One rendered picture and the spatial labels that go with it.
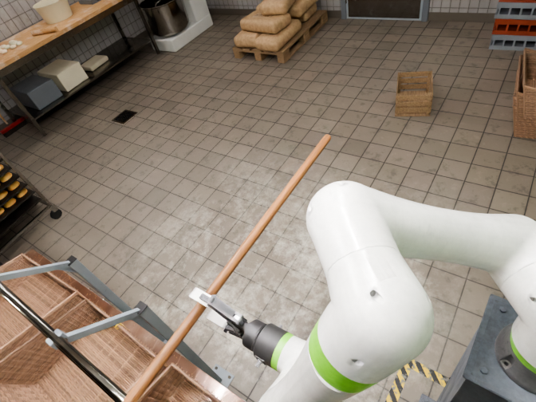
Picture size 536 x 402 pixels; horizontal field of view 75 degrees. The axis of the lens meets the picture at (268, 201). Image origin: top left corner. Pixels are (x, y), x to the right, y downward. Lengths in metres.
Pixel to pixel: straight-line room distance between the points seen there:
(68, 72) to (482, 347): 5.23
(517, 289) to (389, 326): 0.39
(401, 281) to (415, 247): 0.17
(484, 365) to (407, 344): 0.50
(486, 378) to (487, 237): 0.33
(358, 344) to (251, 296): 1.97
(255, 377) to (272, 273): 0.67
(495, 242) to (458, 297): 1.65
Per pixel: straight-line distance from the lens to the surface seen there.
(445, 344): 2.25
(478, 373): 0.94
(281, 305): 2.33
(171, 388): 1.65
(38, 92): 5.33
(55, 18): 5.64
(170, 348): 1.03
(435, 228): 0.64
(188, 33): 6.13
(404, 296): 0.45
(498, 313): 1.00
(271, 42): 4.64
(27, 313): 1.41
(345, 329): 0.46
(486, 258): 0.75
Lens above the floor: 2.07
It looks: 46 degrees down
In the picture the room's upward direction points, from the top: 17 degrees counter-clockwise
